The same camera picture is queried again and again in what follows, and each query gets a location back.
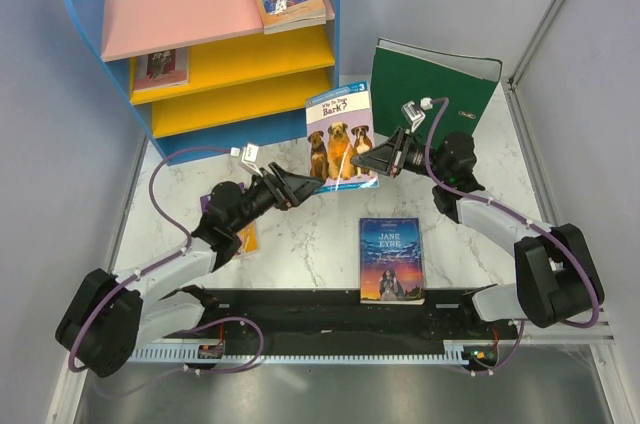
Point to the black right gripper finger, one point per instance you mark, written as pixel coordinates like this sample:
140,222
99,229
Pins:
384,150
379,162

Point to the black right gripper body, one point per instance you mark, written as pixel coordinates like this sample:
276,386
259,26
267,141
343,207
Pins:
401,151

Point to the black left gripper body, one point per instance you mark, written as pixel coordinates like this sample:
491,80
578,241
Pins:
281,196

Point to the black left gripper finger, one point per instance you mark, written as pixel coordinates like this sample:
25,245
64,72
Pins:
299,195
292,182

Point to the dogs Bark picture book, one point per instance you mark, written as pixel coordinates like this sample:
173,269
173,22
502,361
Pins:
339,126

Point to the Roald Dahl Charlie book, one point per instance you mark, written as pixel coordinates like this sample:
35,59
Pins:
248,235

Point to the Jane Eyre blue book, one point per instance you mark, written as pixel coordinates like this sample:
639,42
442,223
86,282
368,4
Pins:
391,261

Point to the red 13-Storey Treehouse book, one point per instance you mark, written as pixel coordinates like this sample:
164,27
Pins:
281,25

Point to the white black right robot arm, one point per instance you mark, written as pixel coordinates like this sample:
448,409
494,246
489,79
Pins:
556,280

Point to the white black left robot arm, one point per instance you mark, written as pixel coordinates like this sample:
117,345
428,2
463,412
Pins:
111,315

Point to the green lever arch file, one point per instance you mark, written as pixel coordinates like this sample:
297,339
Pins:
403,73

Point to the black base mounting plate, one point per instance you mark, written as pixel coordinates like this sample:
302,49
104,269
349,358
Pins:
334,321

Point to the blue yellow pink bookshelf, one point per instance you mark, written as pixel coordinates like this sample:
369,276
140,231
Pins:
244,85

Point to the pink book on shelf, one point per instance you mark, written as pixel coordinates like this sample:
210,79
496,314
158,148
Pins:
161,69

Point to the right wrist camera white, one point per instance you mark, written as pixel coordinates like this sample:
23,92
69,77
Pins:
415,112

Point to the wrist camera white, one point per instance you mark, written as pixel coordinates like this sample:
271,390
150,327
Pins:
415,112
247,156

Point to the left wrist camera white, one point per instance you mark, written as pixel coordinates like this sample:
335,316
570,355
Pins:
247,156

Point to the light blue cable duct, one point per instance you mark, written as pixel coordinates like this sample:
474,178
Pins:
191,352

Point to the aluminium frame rail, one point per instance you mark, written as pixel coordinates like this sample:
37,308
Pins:
544,27

